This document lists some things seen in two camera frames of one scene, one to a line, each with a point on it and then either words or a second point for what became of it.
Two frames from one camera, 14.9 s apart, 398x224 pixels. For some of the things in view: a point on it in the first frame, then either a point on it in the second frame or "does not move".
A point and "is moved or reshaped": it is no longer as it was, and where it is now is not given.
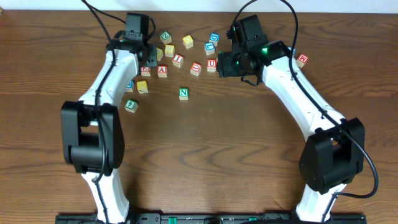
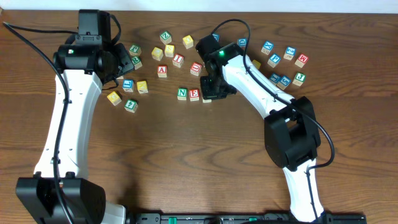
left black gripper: [150, 56] to [123, 60]
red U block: [195, 68] does not move
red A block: [162, 71] does not move
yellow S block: [169, 50] does not move
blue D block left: [214, 37] does not move
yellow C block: [159, 53] does not move
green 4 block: [131, 106] does not move
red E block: [145, 71] to [194, 94]
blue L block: [130, 87] does not move
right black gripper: [222, 64] to [213, 90]
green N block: [183, 93] does not move
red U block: [211, 65] is moved or reshaped
